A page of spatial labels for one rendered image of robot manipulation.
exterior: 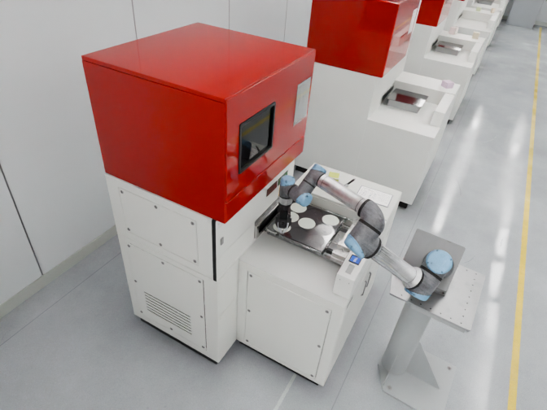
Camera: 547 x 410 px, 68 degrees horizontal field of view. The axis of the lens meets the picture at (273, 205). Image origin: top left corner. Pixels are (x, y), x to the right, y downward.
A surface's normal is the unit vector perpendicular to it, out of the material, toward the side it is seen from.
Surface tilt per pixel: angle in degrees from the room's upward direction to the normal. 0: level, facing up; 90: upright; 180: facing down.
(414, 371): 90
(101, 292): 0
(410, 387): 0
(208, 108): 90
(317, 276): 0
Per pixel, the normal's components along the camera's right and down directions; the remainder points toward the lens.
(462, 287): 0.07, -0.80
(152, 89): -0.48, 0.50
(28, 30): 0.87, 0.34
